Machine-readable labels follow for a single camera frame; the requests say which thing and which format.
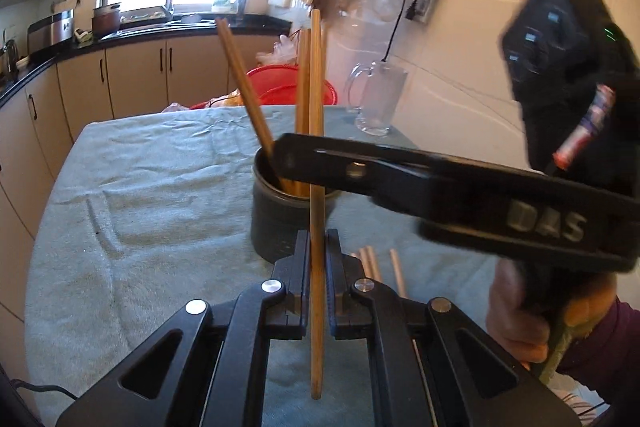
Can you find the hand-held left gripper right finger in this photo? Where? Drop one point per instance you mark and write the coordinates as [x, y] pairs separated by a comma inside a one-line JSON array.
[[334, 267]]

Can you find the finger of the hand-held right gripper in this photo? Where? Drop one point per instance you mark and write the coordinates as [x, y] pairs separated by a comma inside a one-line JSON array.
[[320, 167]]

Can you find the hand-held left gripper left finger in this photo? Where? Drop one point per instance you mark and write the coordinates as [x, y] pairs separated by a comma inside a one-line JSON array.
[[301, 267]]

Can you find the grey perforated utensil holder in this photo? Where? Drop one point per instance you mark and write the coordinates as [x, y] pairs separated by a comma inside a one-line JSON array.
[[272, 222]]

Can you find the person's right forearm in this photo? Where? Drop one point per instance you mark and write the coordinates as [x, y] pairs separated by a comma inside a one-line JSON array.
[[605, 352]]

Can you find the person's right hand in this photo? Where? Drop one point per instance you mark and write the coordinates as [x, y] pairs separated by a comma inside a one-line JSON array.
[[507, 307]]

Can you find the clear glass pitcher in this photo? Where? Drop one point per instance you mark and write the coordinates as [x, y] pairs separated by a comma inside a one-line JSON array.
[[380, 102]]

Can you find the red plastic basket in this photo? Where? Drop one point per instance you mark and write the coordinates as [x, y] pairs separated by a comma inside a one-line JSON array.
[[280, 82]]

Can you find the crumpled clear plastic bag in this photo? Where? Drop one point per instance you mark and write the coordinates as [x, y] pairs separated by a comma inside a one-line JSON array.
[[280, 52]]

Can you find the teal tablecloth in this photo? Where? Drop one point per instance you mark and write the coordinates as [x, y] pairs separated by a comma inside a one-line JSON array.
[[165, 217]]

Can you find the black kitchen countertop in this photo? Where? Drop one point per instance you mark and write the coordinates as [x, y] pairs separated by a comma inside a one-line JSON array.
[[210, 29]]

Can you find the beige lower kitchen cabinets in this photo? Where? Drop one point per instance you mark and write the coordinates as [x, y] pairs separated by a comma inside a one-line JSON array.
[[135, 77]]

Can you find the brown cooking pot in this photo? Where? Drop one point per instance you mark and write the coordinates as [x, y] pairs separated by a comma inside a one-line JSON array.
[[106, 21]]

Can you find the stainless steel rice cooker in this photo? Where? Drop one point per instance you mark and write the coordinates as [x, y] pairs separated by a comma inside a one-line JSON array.
[[50, 32]]

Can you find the metal kettle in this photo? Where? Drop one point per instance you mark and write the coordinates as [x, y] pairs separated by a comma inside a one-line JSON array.
[[9, 57]]

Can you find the white wall socket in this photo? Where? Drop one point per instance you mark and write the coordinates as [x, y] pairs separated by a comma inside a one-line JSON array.
[[426, 4]]

